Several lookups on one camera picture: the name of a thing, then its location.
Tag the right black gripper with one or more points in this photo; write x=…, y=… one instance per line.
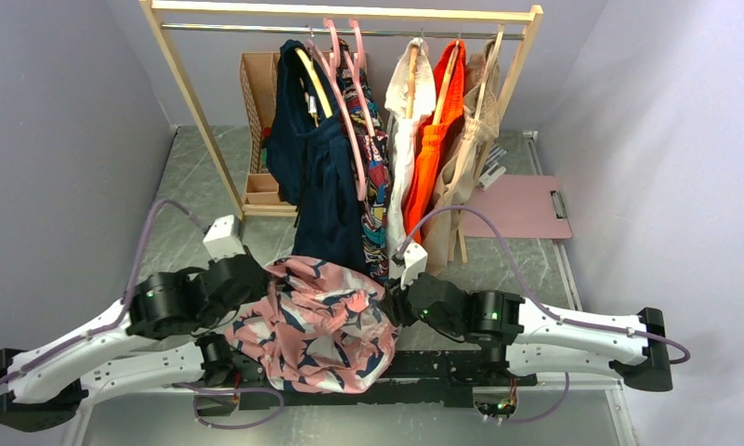
x=395, y=301

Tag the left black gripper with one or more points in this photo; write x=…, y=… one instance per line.
x=260, y=291

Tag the pink patterned shorts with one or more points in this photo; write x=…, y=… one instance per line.
x=318, y=329

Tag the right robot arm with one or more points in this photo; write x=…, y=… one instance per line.
x=518, y=338

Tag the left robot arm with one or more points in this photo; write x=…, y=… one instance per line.
x=163, y=335

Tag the orange shorts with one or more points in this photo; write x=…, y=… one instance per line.
x=435, y=141

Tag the yellow hanger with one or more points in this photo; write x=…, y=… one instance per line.
x=321, y=95

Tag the wooden hanger in orange shorts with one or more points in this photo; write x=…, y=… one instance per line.
x=445, y=81

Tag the wooden hanger in white garment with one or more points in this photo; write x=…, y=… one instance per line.
x=414, y=52

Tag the pink plastic hanger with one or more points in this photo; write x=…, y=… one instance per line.
x=330, y=65
x=356, y=64

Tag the wooden hanger in beige garment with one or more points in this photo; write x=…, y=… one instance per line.
x=481, y=115

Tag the beige garment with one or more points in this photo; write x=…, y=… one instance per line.
x=456, y=181

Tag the pink clipboard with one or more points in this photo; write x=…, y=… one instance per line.
x=524, y=207

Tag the colourful patterned garment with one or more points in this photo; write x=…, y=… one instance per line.
x=376, y=167

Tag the white garment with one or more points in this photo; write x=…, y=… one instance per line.
x=402, y=141

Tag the navy blue garment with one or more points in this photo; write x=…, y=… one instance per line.
x=312, y=161

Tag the metal hanging rod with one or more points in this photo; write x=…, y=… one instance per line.
x=310, y=31

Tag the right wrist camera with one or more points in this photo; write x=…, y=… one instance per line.
x=412, y=264

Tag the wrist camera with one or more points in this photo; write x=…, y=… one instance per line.
x=412, y=264
x=223, y=238

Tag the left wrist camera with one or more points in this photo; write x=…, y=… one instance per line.
x=223, y=238

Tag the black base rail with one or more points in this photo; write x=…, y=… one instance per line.
x=450, y=377

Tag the wooden clothes rack frame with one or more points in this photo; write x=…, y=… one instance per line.
x=521, y=27

